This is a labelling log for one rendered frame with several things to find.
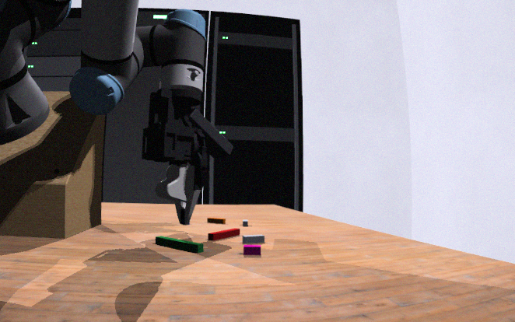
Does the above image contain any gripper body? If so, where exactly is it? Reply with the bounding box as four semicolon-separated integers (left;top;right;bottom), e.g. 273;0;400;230
142;89;205;165

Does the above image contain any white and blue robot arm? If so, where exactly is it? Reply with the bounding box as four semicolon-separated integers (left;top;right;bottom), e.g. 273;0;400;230
0;0;233;158

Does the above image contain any orange rod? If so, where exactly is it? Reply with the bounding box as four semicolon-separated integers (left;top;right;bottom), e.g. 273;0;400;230
207;218;226;224

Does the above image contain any green rod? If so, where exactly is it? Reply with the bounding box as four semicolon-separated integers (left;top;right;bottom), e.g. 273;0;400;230
156;236;204;253

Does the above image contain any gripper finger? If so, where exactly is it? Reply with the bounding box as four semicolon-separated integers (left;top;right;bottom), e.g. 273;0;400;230
156;161;186;224
166;143;208;225

